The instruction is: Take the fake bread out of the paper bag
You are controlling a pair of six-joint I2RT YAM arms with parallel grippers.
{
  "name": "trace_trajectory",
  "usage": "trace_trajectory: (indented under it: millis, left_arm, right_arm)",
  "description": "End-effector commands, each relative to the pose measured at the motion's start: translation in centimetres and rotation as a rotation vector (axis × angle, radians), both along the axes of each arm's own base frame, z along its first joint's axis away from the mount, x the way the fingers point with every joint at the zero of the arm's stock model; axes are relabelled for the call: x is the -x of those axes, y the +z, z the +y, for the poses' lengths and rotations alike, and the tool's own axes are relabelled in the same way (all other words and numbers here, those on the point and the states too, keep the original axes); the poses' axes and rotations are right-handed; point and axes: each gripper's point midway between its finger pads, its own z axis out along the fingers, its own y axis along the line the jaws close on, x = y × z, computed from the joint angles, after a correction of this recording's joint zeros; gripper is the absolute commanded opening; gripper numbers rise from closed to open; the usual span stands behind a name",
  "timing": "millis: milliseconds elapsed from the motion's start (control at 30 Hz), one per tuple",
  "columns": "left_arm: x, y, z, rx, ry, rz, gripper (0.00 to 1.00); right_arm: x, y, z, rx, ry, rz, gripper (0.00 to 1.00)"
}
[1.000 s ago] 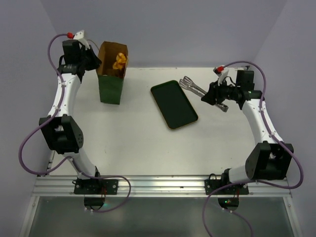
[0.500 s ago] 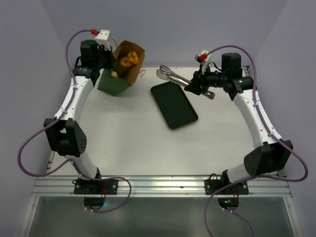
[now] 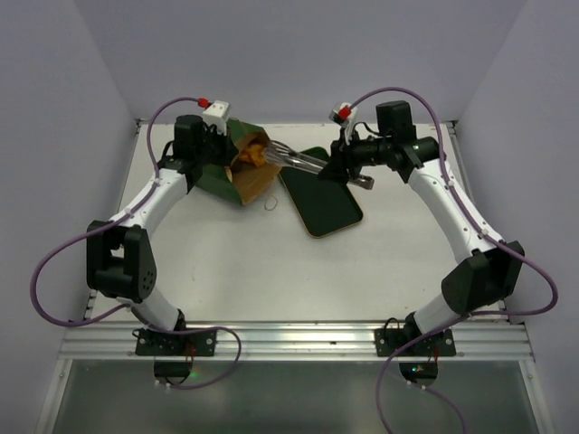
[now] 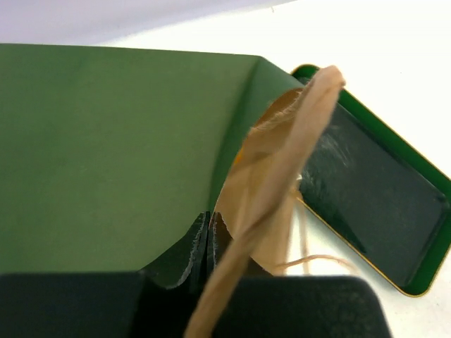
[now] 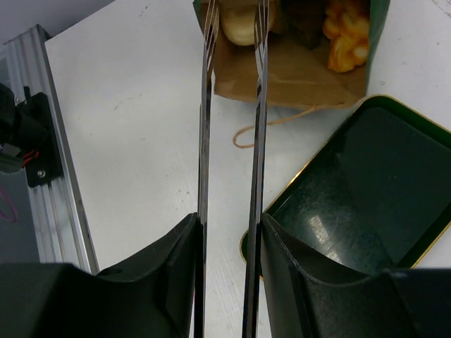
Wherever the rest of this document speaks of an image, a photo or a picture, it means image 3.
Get aluminium rail frame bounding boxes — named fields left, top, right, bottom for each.
left=35, top=118, right=555, bottom=434

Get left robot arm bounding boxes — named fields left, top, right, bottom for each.
left=86, top=113, right=238, bottom=355

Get green brown paper bag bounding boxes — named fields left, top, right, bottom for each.
left=196, top=118, right=281, bottom=206

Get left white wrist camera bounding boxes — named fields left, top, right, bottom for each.
left=201, top=100, right=231, bottom=136

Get dark green tray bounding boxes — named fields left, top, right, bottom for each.
left=279, top=167, right=364, bottom=239

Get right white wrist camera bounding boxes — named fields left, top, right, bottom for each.
left=329, top=102, right=357, bottom=145

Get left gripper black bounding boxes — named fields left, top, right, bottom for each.
left=195, top=123, right=239, bottom=167

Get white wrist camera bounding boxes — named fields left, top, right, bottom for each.
left=329, top=102, right=357, bottom=145
left=201, top=100, right=231, bottom=136

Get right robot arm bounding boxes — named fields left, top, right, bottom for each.
left=319, top=101, right=524, bottom=355

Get orange twisted fake bread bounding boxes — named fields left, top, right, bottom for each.
left=238, top=143, right=267, bottom=167

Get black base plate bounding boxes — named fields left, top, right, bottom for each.
left=132, top=328, right=217, bottom=357
left=374, top=317, right=457, bottom=358

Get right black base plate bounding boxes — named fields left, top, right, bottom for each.
left=374, top=317, right=457, bottom=358

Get metal tongs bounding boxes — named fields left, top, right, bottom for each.
left=264, top=138, right=375, bottom=191

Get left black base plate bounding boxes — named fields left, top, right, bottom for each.
left=132, top=328, right=217, bottom=357

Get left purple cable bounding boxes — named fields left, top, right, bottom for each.
left=29, top=95, right=243, bottom=392

